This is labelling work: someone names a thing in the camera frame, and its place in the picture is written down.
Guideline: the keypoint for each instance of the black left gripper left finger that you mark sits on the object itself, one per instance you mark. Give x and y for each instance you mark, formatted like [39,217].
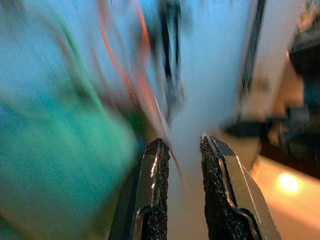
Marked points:
[152,200]

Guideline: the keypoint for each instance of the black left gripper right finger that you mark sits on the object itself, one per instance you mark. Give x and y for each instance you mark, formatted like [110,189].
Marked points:
[225,195]

